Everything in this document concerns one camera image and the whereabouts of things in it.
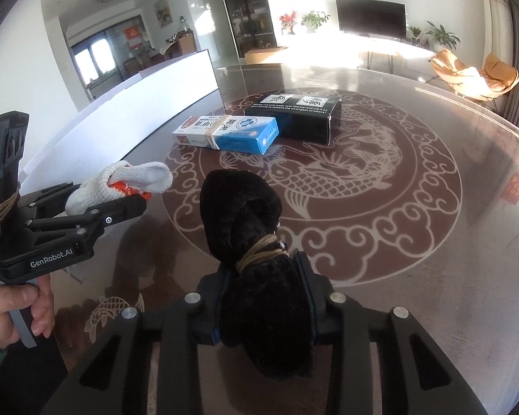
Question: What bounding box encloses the green leafy potted plant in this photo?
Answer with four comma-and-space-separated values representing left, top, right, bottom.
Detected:
301, 11, 330, 34

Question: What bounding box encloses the wooden side cabinet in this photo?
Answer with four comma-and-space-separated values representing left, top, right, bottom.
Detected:
175, 30, 197, 57

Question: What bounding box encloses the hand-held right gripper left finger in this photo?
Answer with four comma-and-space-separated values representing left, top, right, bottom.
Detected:
47, 267, 232, 415

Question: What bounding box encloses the grey and beige curtain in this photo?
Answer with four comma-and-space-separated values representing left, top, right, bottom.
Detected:
478, 0, 519, 137

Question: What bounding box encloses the cardboard box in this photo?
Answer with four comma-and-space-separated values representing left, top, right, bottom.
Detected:
244, 46, 288, 65

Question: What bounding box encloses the red flower plant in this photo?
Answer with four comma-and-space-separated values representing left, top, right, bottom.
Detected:
279, 11, 298, 35

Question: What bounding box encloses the black flat television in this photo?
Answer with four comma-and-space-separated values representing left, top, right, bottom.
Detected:
335, 0, 407, 39

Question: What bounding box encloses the dark glass display cabinet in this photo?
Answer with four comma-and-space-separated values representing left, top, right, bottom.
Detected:
215, 0, 277, 58

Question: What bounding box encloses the black fuzzy cloth bundle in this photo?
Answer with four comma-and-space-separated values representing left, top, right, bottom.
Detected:
199, 169, 318, 381

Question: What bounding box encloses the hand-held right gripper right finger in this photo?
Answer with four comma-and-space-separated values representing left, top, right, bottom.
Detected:
292, 251, 476, 415

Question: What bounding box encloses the white orange knit glove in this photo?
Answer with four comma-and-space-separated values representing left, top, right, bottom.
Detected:
65, 161, 174, 216

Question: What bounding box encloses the framed wall painting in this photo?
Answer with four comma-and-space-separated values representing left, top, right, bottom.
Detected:
154, 0, 174, 29

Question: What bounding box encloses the orange lounge chair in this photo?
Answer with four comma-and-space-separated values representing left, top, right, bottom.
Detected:
429, 49, 476, 91
467, 53, 519, 105

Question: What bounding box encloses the black printed box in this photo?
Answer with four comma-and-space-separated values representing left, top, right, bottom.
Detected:
243, 92, 343, 145

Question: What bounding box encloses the white television console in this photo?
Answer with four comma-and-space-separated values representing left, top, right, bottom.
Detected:
281, 35, 437, 60

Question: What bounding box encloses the white low partition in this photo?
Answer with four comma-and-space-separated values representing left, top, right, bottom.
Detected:
19, 49, 221, 182

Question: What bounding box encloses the blue and white box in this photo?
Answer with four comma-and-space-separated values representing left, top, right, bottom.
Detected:
172, 114, 281, 155

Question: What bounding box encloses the patterned brown desktop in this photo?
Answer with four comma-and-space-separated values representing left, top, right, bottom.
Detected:
52, 63, 519, 415

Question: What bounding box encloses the large green potted plant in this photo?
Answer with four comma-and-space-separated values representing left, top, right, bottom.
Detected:
425, 21, 461, 50

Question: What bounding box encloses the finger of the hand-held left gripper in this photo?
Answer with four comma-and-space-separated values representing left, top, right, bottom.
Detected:
19, 183, 85, 220
71, 194, 148, 243

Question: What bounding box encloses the person's left hand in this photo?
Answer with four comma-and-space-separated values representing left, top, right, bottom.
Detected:
0, 274, 56, 351

